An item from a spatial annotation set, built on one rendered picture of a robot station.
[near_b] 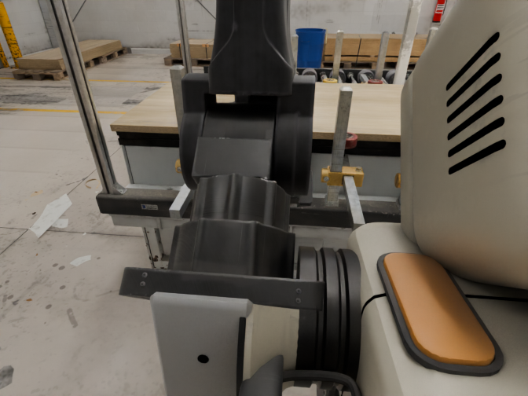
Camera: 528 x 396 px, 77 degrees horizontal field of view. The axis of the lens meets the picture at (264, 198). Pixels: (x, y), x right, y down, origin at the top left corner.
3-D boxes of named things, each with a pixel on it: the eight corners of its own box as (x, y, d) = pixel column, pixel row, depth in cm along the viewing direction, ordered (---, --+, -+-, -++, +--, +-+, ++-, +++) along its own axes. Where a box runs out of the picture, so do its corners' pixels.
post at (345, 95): (334, 222, 121) (353, 88, 95) (324, 222, 121) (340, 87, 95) (333, 217, 124) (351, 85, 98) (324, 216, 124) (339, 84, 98)
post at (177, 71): (198, 204, 122) (180, 66, 96) (188, 203, 123) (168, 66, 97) (200, 199, 125) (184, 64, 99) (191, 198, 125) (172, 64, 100)
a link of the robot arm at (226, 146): (188, 196, 22) (267, 200, 22) (208, 75, 26) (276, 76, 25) (214, 232, 31) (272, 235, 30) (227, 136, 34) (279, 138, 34)
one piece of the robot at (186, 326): (251, 450, 20) (251, 307, 15) (170, 441, 21) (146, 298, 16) (266, 324, 29) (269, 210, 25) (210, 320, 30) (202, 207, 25)
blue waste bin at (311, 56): (324, 75, 600) (328, 30, 561) (292, 74, 605) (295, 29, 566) (323, 67, 649) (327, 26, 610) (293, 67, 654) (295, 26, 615)
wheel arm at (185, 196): (181, 221, 93) (180, 208, 91) (170, 221, 93) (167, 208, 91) (216, 155, 129) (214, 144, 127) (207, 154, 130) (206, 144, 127)
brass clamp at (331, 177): (361, 188, 110) (364, 174, 108) (320, 186, 112) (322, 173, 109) (359, 179, 116) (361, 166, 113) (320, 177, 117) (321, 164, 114)
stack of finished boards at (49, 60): (122, 48, 769) (120, 39, 760) (61, 70, 566) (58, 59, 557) (90, 47, 773) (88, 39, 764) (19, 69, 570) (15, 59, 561)
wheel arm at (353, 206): (364, 235, 89) (366, 222, 87) (350, 234, 90) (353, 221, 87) (346, 163, 126) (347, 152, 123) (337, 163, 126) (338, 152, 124)
